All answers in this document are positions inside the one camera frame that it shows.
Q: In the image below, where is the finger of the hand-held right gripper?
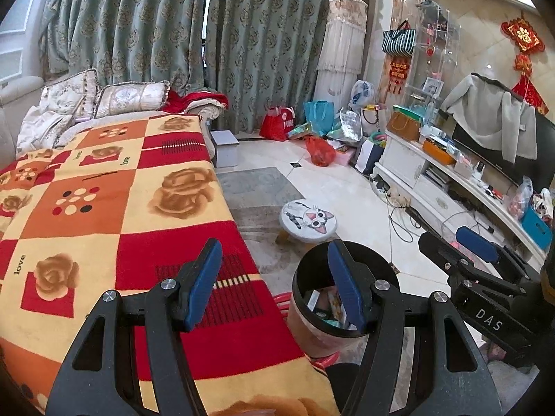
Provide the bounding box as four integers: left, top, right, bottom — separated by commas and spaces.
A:
455, 226, 538, 284
418, 232, 478, 284

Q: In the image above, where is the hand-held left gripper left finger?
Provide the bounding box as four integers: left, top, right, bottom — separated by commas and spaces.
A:
45, 238, 223, 416

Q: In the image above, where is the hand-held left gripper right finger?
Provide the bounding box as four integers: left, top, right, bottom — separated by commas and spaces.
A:
327, 239, 504, 416

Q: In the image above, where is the black-rimmed trash bin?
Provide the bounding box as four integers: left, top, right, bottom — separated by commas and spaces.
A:
286, 238, 402, 358

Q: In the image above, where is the blue storage bin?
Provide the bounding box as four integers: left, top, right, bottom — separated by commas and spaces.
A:
520, 206, 553, 250

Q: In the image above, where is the clear plastic bag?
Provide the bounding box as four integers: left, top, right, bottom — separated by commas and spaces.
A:
507, 177, 534, 222

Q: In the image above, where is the white power strip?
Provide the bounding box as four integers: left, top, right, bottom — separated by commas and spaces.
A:
384, 186, 410, 206

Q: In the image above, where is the cat print stool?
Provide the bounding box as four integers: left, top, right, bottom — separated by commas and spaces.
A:
276, 199, 340, 245

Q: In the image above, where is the white television cabinet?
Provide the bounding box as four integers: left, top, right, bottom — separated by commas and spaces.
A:
374, 130, 547, 265

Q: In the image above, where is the black television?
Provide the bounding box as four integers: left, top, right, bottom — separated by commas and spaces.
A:
451, 110, 555, 200

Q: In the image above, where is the orange box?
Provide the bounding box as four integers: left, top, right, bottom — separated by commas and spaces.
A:
422, 139, 456, 165

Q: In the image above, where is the grey floor mat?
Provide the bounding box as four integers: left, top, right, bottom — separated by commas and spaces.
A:
215, 167, 304, 209

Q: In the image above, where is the black white shopping bag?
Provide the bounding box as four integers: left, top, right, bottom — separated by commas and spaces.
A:
349, 139, 384, 176

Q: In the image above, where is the grey white jacket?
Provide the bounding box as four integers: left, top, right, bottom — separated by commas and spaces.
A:
440, 73, 538, 164

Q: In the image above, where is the brown handbag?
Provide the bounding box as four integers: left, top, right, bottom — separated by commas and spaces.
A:
387, 110, 423, 141

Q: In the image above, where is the full red plastic bag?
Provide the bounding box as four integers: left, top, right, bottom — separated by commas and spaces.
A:
305, 136, 336, 166

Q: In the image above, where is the grey storage box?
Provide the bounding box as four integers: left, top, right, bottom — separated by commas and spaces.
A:
210, 130, 240, 169

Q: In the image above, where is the rose printed checkered blanket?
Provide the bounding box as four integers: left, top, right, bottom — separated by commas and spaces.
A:
0, 113, 341, 416

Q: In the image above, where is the teal flat box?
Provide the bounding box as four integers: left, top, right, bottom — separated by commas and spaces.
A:
392, 105, 428, 118

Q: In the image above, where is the white tote bag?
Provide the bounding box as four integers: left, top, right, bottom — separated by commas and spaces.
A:
361, 104, 391, 137

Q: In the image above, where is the silver foil bag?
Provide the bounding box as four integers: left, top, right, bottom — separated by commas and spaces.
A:
334, 108, 362, 144

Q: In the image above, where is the blue gift bag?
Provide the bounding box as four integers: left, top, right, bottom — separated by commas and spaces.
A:
304, 101, 335, 135

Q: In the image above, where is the red gift bag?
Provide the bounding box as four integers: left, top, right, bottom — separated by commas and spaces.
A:
259, 106, 296, 141

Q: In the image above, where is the white blue plastic bag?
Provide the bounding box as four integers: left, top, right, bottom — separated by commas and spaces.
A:
349, 80, 376, 111

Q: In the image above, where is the folded red blanket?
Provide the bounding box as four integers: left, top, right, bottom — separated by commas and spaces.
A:
162, 89, 230, 115

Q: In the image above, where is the small red hanging ornament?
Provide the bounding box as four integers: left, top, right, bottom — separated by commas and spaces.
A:
389, 55, 410, 95

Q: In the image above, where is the large red knot ornament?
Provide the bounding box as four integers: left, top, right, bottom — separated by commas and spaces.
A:
501, 11, 549, 115

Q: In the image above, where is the clear acrylic display shelf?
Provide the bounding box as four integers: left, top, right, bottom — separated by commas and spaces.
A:
410, 0, 460, 109

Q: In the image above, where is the white gold-trimmed pillow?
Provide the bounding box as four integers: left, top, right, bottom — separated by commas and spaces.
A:
93, 80, 171, 118

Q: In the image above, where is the striped tote bag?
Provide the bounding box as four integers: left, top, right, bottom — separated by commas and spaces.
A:
382, 20, 416, 57

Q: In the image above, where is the white quilt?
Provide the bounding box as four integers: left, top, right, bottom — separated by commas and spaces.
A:
15, 106, 94, 154

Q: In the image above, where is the lace-covered standing air conditioner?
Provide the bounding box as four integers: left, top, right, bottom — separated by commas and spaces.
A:
313, 0, 369, 109

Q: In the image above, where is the white embroidered pillow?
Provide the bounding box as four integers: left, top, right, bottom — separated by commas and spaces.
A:
39, 68, 100, 118

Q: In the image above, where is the black cable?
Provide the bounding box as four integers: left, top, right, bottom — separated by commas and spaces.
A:
388, 203, 423, 243

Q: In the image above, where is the picture frame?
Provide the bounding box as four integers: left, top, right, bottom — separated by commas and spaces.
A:
421, 77, 444, 98

